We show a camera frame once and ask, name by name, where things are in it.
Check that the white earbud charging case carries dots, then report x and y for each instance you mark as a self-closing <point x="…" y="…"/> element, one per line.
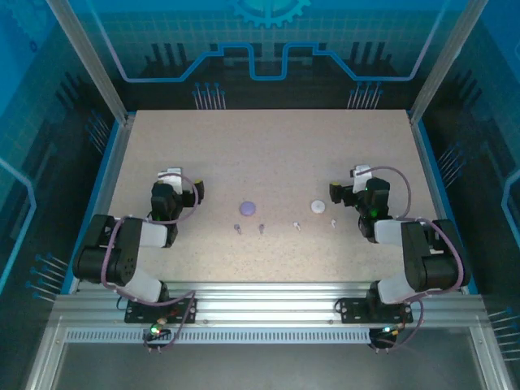
<point x="318" y="206"/>

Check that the purple earbud charging case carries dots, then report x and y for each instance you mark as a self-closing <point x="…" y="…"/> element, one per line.
<point x="248" y="207"/>

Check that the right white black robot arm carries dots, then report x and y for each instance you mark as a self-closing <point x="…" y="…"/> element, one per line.
<point x="438" y="264"/>

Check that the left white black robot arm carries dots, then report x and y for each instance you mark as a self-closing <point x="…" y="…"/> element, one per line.
<point x="122" y="260"/>

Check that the blue table edge strip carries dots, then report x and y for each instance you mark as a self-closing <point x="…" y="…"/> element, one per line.
<point x="105" y="162"/>
<point x="432" y="162"/>

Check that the small LED circuit board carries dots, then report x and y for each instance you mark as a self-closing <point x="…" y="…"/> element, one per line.
<point x="388" y="330"/>
<point x="156" y="330"/>

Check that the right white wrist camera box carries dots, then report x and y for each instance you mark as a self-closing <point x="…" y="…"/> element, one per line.
<point x="359" y="178"/>

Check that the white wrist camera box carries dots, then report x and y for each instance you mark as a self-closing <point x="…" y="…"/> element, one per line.
<point x="359" y="178"/>
<point x="172" y="178"/>

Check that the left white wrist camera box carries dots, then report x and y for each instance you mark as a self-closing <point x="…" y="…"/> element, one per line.
<point x="172" y="178"/>

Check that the aluminium side rail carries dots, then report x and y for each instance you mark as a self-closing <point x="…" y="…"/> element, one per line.
<point x="116" y="162"/>
<point x="425" y="162"/>

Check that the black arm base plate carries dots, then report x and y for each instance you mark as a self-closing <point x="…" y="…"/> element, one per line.
<point x="183" y="310"/>
<point x="353" y="310"/>

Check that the aluminium mounting rail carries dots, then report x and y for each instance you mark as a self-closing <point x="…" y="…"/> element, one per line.
<point x="264" y="304"/>

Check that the aluminium frame post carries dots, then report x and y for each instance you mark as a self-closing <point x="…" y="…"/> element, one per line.
<point x="445" y="65"/>
<point x="94" y="65"/>

